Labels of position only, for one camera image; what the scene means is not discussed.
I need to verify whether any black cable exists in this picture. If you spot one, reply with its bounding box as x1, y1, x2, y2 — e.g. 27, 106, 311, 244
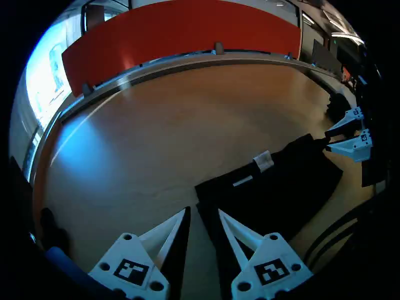
302, 208, 373, 267

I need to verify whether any stack of black towels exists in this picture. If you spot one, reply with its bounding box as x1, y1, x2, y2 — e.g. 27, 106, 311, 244
326, 92, 352, 125

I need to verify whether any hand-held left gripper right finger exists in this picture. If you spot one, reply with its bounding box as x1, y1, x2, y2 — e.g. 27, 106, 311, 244
215, 208, 314, 300

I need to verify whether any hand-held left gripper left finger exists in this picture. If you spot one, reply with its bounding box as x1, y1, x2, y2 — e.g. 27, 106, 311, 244
88, 206, 192, 300

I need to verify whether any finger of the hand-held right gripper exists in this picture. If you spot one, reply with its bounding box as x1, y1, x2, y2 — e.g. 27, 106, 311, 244
324, 106, 365, 140
324, 128, 373, 163

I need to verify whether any red desk screen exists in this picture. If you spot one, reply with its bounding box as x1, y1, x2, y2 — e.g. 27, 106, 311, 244
61, 0, 303, 98

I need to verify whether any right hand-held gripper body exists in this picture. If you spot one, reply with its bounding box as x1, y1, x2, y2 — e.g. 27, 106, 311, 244
354, 43, 395, 188

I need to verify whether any black towel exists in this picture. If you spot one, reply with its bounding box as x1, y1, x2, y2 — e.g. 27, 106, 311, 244
194, 133, 344, 248

